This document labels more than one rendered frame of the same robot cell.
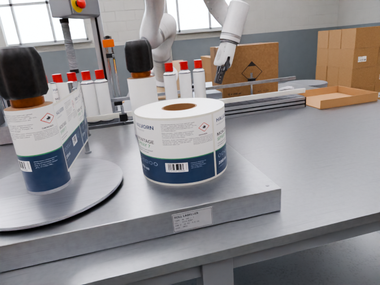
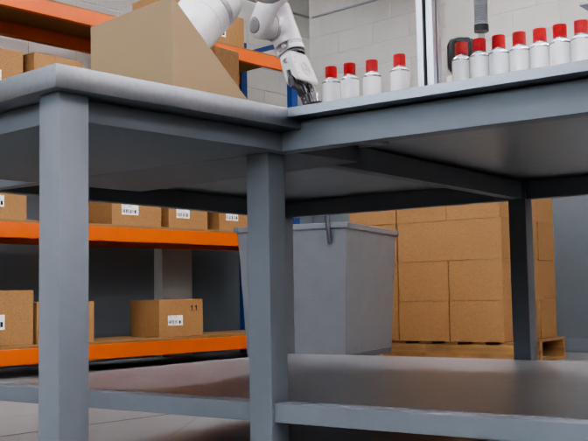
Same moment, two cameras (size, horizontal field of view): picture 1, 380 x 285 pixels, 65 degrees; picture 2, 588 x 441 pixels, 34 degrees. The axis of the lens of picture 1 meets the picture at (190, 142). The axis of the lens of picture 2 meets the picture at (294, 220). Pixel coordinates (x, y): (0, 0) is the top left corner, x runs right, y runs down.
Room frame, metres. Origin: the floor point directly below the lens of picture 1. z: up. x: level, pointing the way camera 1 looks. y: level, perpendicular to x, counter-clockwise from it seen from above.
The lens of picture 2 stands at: (3.13, 1.86, 0.44)
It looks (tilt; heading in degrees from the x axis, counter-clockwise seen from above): 4 degrees up; 229
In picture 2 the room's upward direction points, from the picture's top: 1 degrees counter-clockwise
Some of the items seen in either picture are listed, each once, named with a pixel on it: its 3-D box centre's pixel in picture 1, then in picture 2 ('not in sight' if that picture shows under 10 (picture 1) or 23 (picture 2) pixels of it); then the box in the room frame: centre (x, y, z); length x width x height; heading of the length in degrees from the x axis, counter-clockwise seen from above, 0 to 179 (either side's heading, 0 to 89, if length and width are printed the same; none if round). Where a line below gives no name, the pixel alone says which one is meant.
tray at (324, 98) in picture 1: (329, 96); not in sight; (1.42, -0.70, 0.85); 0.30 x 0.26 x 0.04; 102
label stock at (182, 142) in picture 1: (182, 137); not in sight; (0.65, 0.02, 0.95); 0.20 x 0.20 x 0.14
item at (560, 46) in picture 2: not in sight; (561, 66); (1.14, 0.58, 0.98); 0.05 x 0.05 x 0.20
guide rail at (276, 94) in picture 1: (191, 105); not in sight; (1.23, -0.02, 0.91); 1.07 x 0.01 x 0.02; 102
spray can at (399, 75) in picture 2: not in sight; (400, 92); (1.23, 0.15, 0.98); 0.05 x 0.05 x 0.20
